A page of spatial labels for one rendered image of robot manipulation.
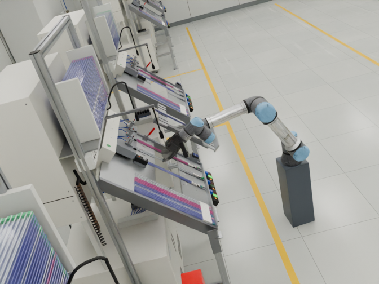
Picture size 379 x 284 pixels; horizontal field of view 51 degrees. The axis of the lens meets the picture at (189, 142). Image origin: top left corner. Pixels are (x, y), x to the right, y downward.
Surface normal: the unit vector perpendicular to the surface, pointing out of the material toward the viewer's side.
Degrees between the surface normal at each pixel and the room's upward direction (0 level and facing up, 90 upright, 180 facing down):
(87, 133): 90
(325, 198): 0
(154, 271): 90
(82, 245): 0
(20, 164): 90
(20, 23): 90
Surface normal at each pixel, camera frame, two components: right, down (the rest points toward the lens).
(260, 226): -0.23, -0.84
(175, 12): 0.11, 0.47
